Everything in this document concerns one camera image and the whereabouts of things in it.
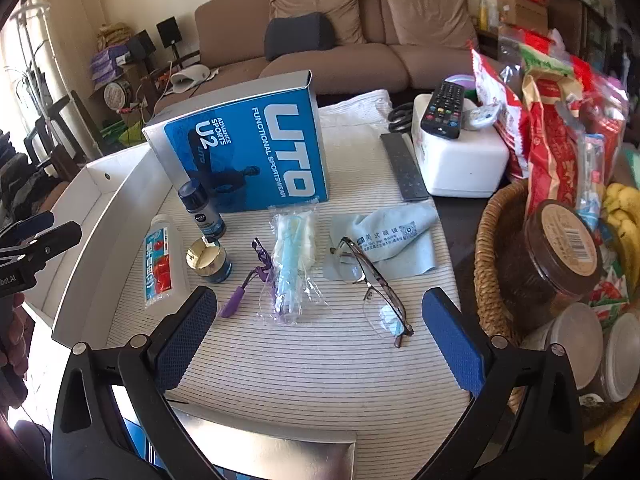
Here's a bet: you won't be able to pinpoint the white cardboard box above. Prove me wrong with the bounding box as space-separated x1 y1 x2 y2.
39 144 168 343

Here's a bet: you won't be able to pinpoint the wicker basket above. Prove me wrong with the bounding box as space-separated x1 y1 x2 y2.
474 180 640 411

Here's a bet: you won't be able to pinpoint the clear bag of red snacks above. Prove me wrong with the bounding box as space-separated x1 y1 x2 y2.
575 60 631 186

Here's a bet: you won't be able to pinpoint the light blue plastic bag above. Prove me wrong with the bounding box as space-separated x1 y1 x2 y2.
320 202 441 281

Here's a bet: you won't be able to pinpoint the white tissue box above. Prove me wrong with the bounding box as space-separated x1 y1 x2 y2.
410 92 511 198

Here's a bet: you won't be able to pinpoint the white massager device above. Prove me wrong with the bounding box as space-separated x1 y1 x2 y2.
170 65 213 93

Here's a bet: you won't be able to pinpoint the stack of purple boxes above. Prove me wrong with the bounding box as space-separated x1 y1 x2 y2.
90 45 131 83

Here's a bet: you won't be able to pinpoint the black speaker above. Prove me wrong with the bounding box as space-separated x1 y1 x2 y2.
127 30 157 61
156 16 183 48

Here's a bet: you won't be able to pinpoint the black scissors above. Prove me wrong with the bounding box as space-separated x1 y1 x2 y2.
387 104 413 135

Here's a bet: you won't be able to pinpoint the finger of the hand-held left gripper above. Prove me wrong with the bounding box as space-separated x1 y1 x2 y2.
0 211 55 247
0 222 83 273

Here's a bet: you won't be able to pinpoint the clear bag with toothbrush kit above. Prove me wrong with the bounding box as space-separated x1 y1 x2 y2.
260 199 331 326

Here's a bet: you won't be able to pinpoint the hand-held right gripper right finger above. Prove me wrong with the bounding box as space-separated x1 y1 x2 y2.
415 287 586 480

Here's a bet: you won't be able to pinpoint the red white snack packet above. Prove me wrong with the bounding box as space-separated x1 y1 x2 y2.
470 45 532 181

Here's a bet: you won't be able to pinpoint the brown lidded jar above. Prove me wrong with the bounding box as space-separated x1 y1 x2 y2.
492 199 603 331

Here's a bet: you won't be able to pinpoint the banana bunch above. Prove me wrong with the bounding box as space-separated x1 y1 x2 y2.
600 182 640 311

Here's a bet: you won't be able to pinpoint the white waffle towel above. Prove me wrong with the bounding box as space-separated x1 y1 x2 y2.
317 89 396 131

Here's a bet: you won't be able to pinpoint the grey slim remote control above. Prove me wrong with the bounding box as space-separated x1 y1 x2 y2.
380 131 431 202

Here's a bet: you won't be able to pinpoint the pile of dark clothes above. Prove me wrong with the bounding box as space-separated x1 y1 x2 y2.
0 130 61 196

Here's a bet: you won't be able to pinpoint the white-lidded jar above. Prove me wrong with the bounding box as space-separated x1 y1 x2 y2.
600 310 640 403
522 302 603 391

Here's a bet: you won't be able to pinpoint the striped white table mat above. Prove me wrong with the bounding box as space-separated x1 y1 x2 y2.
105 125 476 453

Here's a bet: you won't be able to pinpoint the dark grey cushion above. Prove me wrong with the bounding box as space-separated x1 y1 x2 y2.
265 11 335 61

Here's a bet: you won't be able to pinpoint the red orange snack packet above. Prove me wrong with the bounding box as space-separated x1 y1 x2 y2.
522 67 588 226

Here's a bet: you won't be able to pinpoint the single yellow banana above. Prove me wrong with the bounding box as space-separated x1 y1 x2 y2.
582 395 640 456

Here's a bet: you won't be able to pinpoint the thin-framed eyeglasses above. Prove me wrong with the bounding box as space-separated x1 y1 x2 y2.
328 236 415 348

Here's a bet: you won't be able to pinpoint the clear bottle with red label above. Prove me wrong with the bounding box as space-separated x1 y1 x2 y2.
142 214 193 311

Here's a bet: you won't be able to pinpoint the round metal tin lid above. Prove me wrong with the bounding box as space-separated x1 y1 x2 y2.
186 240 233 285

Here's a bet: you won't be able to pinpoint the round cookie tin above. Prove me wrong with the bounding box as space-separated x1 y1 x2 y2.
104 80 133 111

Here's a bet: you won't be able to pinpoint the dark blue spray bottle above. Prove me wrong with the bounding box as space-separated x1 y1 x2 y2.
178 180 227 241

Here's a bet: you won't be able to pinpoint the brown sofa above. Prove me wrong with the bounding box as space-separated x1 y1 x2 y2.
194 0 501 98

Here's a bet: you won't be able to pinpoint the blue silver printed box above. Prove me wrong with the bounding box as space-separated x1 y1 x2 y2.
141 71 331 216

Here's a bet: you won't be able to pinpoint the person's left hand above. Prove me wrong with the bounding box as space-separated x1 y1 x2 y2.
0 292 36 406

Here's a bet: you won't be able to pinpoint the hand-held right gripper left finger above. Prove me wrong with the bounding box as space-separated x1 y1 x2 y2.
50 285 219 480

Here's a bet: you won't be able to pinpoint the brown cardboard carton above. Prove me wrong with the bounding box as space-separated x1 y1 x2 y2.
496 0 551 31

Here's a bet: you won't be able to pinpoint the black remote control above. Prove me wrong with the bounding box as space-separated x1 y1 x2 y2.
419 80 468 138

